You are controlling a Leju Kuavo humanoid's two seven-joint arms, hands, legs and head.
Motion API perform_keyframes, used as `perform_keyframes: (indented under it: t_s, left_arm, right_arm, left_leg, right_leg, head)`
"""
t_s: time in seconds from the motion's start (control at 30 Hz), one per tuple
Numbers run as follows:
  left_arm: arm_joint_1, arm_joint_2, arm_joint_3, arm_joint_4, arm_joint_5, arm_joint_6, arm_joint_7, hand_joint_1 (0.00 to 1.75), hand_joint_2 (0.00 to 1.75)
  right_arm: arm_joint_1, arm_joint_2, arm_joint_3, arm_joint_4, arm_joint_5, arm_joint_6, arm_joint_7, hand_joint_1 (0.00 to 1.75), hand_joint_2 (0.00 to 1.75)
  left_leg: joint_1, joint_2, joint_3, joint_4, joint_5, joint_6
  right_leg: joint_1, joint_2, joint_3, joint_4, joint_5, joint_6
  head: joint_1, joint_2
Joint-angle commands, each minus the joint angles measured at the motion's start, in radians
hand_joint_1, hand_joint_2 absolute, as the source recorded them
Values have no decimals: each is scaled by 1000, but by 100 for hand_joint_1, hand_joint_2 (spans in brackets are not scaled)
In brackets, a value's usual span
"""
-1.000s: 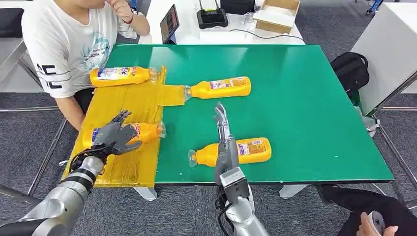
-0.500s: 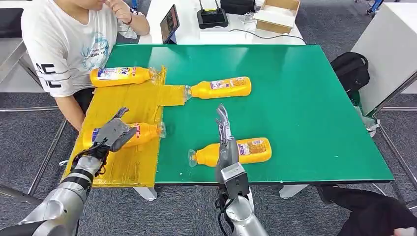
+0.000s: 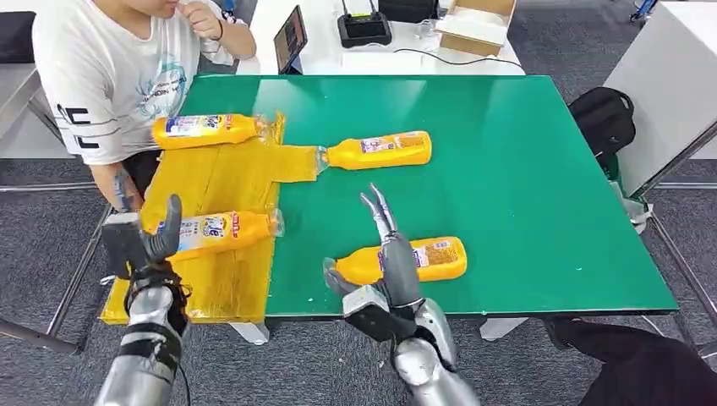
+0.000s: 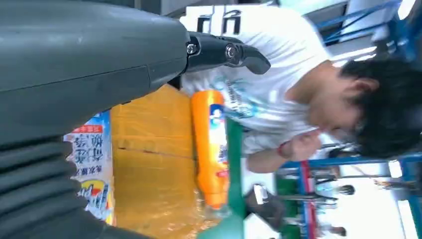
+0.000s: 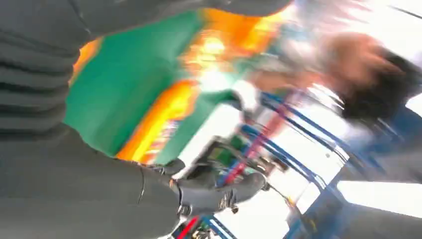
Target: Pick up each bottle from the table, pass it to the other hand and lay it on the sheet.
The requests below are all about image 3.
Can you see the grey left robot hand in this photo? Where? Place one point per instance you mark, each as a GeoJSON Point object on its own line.
{"type": "Point", "coordinates": [168, 235]}

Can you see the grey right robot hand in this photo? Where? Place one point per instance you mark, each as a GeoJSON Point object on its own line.
{"type": "Point", "coordinates": [400, 269]}

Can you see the orange drink bottle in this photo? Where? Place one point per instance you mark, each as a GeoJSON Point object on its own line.
{"type": "Point", "coordinates": [437, 260]}
{"type": "Point", "coordinates": [207, 130]}
{"type": "Point", "coordinates": [224, 231]}
{"type": "Point", "coordinates": [381, 151]}

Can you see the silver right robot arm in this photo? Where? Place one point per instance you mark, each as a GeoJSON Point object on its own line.
{"type": "Point", "coordinates": [431, 364]}

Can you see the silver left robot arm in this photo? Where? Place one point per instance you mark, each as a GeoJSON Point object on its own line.
{"type": "Point", "coordinates": [145, 347]}

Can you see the white table foot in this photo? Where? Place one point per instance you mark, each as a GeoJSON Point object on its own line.
{"type": "Point", "coordinates": [503, 328]}
{"type": "Point", "coordinates": [251, 333]}

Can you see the green table mat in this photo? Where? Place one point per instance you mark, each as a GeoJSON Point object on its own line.
{"type": "Point", "coordinates": [504, 196]}

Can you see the person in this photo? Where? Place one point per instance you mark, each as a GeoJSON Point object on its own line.
{"type": "Point", "coordinates": [112, 73]}

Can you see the white table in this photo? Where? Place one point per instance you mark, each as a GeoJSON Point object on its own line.
{"type": "Point", "coordinates": [381, 61]}

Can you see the person's left hand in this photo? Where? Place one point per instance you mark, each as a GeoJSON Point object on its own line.
{"type": "Point", "coordinates": [201, 19]}

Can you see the black tablet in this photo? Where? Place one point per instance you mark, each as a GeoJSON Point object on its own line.
{"type": "Point", "coordinates": [290, 39]}

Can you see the white plastic bag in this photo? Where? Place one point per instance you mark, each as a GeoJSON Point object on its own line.
{"type": "Point", "coordinates": [630, 207]}

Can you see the black radio charging dock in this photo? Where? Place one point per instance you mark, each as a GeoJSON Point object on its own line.
{"type": "Point", "coordinates": [364, 28]}

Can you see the black backpack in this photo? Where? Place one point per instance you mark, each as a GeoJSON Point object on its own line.
{"type": "Point", "coordinates": [602, 123]}

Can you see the black chair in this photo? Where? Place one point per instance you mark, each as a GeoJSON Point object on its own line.
{"type": "Point", "coordinates": [17, 36]}

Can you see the brown cardboard box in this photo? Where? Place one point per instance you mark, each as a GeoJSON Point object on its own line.
{"type": "Point", "coordinates": [476, 25]}

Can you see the black bag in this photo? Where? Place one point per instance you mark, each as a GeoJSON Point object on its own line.
{"type": "Point", "coordinates": [409, 8]}

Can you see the white cabinet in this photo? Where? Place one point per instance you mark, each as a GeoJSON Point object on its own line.
{"type": "Point", "coordinates": [666, 84]}

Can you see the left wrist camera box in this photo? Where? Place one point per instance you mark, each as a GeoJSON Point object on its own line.
{"type": "Point", "coordinates": [120, 246]}

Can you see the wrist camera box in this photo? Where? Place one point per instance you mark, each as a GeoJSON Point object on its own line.
{"type": "Point", "coordinates": [120, 246]}
{"type": "Point", "coordinates": [372, 314]}

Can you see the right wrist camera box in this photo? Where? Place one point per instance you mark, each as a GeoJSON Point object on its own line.
{"type": "Point", "coordinates": [372, 314]}

